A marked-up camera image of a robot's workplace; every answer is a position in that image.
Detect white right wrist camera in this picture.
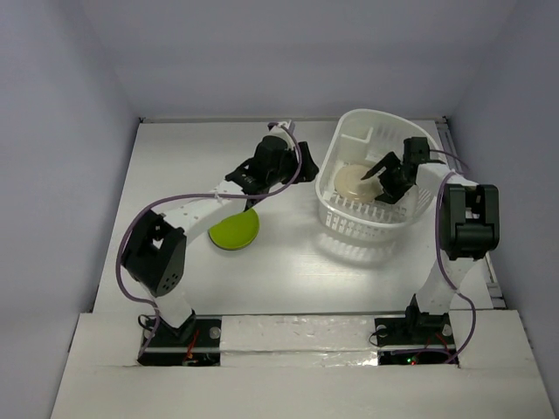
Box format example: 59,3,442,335
403,137,431,165

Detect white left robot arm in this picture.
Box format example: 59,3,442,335
115,131,319,345

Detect white plastic dish rack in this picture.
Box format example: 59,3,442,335
315,109,440,242

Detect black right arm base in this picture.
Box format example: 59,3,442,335
369,317,422,348

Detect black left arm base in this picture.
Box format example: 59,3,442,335
137,314,222,367

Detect lime green plate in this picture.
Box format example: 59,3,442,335
208,209,260,251

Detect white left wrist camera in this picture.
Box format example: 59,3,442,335
267,120,294,141

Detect cream plate with black mark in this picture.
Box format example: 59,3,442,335
334,164,383,203

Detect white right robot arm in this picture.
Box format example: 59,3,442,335
362,152,500,342

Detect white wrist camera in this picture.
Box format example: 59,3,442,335
267,120,294,141
403,137,431,165

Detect white foam front board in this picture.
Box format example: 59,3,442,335
47,309,551,419

